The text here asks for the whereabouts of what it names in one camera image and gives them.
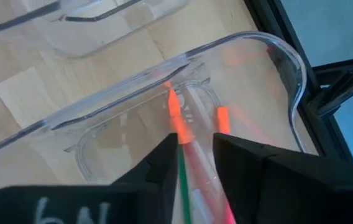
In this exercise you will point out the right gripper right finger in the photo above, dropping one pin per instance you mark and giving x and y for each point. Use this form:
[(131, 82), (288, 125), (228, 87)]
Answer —
[(288, 193)]

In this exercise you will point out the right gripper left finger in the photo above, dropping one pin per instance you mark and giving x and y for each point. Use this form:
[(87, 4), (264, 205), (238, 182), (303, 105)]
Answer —
[(102, 205)]

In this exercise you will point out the green pencil with orange cap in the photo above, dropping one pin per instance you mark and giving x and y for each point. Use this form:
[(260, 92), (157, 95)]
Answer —
[(184, 186)]

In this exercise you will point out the pink pencil with orange cap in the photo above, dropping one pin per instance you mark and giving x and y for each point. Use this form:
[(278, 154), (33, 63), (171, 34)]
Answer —
[(223, 119)]

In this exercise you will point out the red pencil with orange cap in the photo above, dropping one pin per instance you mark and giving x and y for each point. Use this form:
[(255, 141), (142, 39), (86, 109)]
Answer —
[(179, 124)]

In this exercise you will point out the clear plastic bin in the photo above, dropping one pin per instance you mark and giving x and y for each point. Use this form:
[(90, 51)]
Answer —
[(86, 37), (126, 146)]

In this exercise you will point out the black corner bracket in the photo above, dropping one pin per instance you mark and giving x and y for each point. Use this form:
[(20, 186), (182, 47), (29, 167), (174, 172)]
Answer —
[(341, 90)]

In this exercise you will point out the black table frame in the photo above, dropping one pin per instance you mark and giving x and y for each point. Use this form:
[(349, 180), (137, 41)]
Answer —
[(269, 18)]

